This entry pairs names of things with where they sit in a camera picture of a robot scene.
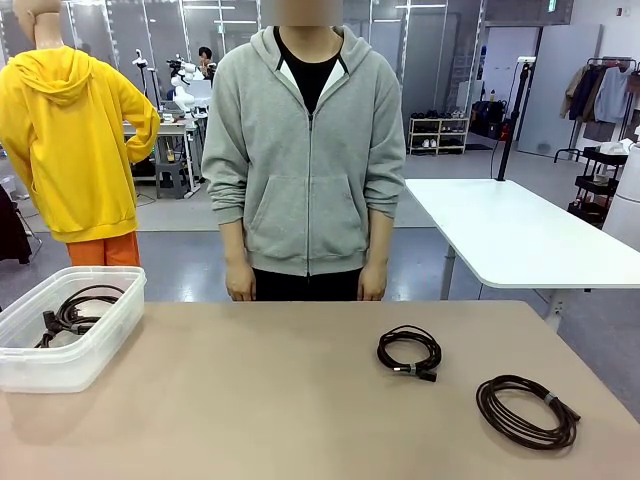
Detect person's right hand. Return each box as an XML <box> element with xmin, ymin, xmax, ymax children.
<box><xmin>224</xmin><ymin>262</ymin><xmax>257</xmax><ymax>302</ymax></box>

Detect person's left hand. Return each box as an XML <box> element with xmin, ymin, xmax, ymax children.
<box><xmin>358</xmin><ymin>259</ymin><xmax>390</xmax><ymax>302</ymax></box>

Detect black power cable angled plug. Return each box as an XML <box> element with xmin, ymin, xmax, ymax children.
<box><xmin>43</xmin><ymin>284</ymin><xmax>124</xmax><ymax>334</ymax></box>

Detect black cable with plug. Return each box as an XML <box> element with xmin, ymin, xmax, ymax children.
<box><xmin>34</xmin><ymin>312</ymin><xmax>104</xmax><ymax>349</ymax></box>

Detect brown cable grey tie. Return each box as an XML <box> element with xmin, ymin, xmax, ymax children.
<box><xmin>475</xmin><ymin>374</ymin><xmax>581</xmax><ymax>451</ymax></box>

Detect person's left forearm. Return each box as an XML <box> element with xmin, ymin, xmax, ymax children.
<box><xmin>364</xmin><ymin>208</ymin><xmax>395</xmax><ymax>265</ymax></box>

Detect person's right forearm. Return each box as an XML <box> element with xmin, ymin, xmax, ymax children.
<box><xmin>222</xmin><ymin>219</ymin><xmax>251</xmax><ymax>267</ymax></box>

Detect person in grey hoodie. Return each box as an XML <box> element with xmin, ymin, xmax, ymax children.
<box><xmin>201</xmin><ymin>0</ymin><xmax>407</xmax><ymax>302</ymax></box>

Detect grey step stool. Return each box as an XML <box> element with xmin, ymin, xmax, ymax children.
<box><xmin>154</xmin><ymin>159</ymin><xmax>192</xmax><ymax>201</ymax></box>

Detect white table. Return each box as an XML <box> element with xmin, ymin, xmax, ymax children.
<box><xmin>404</xmin><ymin>178</ymin><xmax>640</xmax><ymax>334</ymax></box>

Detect orange shorts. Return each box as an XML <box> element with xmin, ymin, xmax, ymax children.
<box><xmin>66</xmin><ymin>231</ymin><xmax>142</xmax><ymax>269</ymax></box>

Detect clear plastic storage box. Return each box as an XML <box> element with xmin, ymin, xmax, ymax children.
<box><xmin>0</xmin><ymin>266</ymin><xmax>147</xmax><ymax>395</ymax></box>

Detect background workbench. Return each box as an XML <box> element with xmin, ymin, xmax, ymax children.
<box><xmin>122</xmin><ymin>117</ymin><xmax>206</xmax><ymax>199</ymax></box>

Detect wooden shoe rack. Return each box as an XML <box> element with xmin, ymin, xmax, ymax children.
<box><xmin>407</xmin><ymin>117</ymin><xmax>471</xmax><ymax>156</ymax></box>

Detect background white robot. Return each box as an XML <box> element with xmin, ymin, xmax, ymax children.
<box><xmin>167</xmin><ymin>59</ymin><xmax>206</xmax><ymax>109</ymax></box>

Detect black bags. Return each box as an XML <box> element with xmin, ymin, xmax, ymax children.
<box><xmin>472</xmin><ymin>98</ymin><xmax>512</xmax><ymax>141</ymax></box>

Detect yellow hoodie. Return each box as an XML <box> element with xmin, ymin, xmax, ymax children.
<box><xmin>0</xmin><ymin>45</ymin><xmax>161</xmax><ymax>245</ymax></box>

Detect background person dark top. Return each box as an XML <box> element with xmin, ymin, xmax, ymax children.
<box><xmin>198</xmin><ymin>46</ymin><xmax>217</xmax><ymax>79</ymax></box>

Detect black trolley cart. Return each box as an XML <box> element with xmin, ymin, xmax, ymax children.
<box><xmin>567</xmin><ymin>144</ymin><xmax>630</xmax><ymax>229</ymax></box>

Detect black stand white head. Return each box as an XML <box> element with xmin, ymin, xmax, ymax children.
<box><xmin>131</xmin><ymin>48</ymin><xmax>161</xmax><ymax>109</ymax></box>

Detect beige coat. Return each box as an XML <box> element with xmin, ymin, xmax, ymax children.
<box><xmin>558</xmin><ymin>64</ymin><xmax>587</xmax><ymax>121</ymax></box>

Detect navy jacket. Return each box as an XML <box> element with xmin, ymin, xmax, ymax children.
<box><xmin>569</xmin><ymin>64</ymin><xmax>604</xmax><ymax>124</ymax></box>

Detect light blue shirt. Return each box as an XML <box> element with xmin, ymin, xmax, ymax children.
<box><xmin>593</xmin><ymin>67</ymin><xmax>632</xmax><ymax>124</ymax></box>

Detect black clothes rack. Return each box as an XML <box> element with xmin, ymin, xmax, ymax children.
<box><xmin>553</xmin><ymin>56</ymin><xmax>640</xmax><ymax>162</ymax></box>

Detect beige mannequin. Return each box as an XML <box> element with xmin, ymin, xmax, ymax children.
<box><xmin>12</xmin><ymin>0</ymin><xmax>64</xmax><ymax>51</ymax></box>

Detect black camera pole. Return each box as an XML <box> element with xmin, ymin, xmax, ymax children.
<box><xmin>492</xmin><ymin>56</ymin><xmax>537</xmax><ymax>182</ymax></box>

